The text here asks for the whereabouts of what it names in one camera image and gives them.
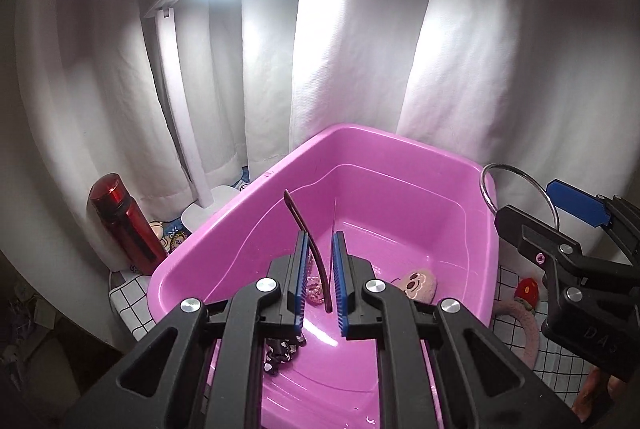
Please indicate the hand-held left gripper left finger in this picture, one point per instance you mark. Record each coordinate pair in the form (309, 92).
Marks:
(300, 289)

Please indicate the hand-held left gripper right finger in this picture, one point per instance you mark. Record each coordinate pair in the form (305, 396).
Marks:
(340, 289)

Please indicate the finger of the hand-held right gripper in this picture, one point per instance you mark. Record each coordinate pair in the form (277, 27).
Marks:
(530, 229)
(575, 203)

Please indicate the small crystal bead ornament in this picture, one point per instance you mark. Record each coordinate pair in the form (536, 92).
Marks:
(314, 296)

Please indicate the thin dark hair band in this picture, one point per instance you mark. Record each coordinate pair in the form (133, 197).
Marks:
(306, 239)

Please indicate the plain silver bangle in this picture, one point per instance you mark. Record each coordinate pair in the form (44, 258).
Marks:
(481, 189)

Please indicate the black printed ribbon bow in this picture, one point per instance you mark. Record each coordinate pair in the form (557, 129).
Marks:
(280, 354)

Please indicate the pink plastic basin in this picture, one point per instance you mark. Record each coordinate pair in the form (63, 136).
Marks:
(400, 209)

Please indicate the person's right hand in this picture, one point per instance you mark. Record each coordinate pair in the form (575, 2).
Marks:
(592, 396)

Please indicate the pink strawberry headband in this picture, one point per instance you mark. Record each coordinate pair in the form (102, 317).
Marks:
(527, 291)

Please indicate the red water bottle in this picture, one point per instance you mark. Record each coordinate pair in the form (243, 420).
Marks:
(125, 224)

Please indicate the white curtain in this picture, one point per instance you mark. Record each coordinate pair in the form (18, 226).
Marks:
(350, 59)

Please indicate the white desk lamp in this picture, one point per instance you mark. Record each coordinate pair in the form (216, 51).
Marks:
(175, 84)

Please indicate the crumpled paper clutter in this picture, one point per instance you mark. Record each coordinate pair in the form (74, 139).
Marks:
(25, 324)

